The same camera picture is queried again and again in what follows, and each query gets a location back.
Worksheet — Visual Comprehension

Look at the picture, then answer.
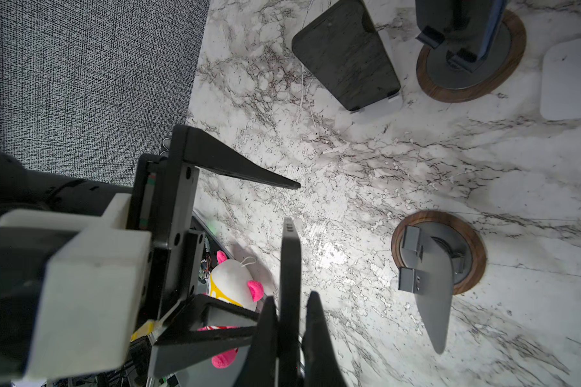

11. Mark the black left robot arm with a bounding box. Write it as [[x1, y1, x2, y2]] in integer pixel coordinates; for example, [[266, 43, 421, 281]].
[[0, 125, 300, 383]]

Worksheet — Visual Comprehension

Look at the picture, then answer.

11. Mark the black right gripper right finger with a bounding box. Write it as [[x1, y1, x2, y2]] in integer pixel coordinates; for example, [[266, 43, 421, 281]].
[[302, 291, 346, 387]]

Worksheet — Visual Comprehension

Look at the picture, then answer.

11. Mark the empty grey wood-base stand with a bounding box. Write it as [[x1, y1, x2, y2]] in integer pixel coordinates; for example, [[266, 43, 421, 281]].
[[392, 210, 487, 354]]

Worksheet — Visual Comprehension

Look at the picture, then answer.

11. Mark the white phone stand right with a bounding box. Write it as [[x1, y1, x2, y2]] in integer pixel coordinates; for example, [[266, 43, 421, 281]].
[[540, 39, 581, 121]]

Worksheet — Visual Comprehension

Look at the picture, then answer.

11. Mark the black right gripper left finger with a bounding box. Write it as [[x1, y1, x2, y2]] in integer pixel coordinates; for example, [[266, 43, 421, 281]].
[[233, 297, 279, 387]]

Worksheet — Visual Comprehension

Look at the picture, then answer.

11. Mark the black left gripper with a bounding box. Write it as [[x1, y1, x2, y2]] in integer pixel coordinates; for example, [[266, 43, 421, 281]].
[[127, 125, 301, 377]]

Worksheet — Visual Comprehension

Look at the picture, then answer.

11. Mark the pink white plush toy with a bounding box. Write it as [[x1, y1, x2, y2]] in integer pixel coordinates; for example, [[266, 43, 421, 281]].
[[197, 250, 266, 371]]

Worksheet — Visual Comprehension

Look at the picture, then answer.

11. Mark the grey wood-base stand rear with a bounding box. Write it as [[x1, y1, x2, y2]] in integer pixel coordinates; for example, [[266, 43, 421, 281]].
[[416, 0, 527, 103]]

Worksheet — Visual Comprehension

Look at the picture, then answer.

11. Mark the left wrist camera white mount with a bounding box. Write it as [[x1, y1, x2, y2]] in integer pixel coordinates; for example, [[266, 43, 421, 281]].
[[0, 193, 151, 380]]

